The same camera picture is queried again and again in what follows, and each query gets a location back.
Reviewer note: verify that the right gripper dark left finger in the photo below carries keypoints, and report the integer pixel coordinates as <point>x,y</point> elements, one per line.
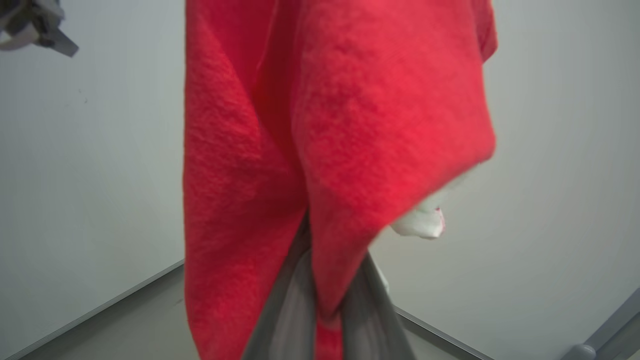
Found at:
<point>285,315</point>

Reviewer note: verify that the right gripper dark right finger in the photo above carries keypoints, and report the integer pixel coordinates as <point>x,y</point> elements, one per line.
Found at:
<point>372,325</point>

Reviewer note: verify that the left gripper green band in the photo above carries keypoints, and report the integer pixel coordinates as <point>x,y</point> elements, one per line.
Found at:
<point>22,20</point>

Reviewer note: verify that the red garment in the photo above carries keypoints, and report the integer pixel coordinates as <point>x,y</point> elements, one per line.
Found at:
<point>350,125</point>

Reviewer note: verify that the long grey partition bottom rail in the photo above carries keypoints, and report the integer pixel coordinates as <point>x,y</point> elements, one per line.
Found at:
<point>445,336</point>

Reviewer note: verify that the short grey partition bottom rail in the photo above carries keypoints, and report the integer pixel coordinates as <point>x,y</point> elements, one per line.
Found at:
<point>95,312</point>

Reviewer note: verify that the grey rounded post foot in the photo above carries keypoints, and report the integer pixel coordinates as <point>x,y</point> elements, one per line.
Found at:
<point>577,352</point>

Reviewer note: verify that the grey double partition post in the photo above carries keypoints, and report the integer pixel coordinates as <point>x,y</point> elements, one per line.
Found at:
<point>617,325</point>

